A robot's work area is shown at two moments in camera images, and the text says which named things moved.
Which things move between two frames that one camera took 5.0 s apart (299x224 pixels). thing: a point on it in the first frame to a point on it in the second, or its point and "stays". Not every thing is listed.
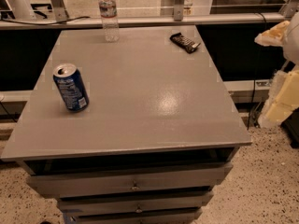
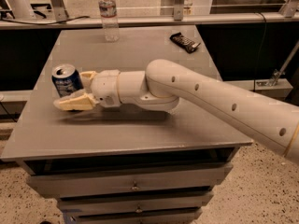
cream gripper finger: (275, 35) to (81, 100)
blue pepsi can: (71, 87) stays
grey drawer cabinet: (158, 137) stays
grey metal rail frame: (60, 19) stays
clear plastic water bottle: (107, 11) stays
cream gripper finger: (282, 99) to (87, 77)
